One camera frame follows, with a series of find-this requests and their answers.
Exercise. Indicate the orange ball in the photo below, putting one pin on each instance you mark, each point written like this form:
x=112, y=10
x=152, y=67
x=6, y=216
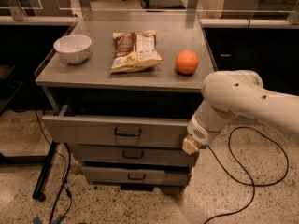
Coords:
x=187, y=62

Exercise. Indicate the white ceramic bowl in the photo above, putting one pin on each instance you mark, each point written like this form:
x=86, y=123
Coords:
x=73, y=48

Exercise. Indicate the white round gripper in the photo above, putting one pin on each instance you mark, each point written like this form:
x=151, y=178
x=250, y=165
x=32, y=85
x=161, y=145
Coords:
x=199, y=132

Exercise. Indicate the black stand leg with wheel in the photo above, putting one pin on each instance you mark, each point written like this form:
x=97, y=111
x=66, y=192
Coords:
x=38, y=193

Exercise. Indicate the grey metal cabinet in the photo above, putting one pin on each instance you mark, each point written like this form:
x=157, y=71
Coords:
x=123, y=110

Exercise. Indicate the brown yellow chip bag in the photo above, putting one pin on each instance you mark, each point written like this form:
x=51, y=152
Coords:
x=135, y=52

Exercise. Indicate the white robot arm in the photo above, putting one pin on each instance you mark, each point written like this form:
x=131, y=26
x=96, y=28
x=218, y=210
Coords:
x=230, y=94

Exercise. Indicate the clear acrylic barrier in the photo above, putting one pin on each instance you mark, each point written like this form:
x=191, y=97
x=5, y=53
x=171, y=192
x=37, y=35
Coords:
x=269, y=12

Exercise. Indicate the grey top drawer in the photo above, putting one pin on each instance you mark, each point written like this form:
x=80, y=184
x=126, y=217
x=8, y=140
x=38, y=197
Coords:
x=115, y=131

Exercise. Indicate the grey middle drawer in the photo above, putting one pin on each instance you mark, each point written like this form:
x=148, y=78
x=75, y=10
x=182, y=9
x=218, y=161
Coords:
x=133, y=155

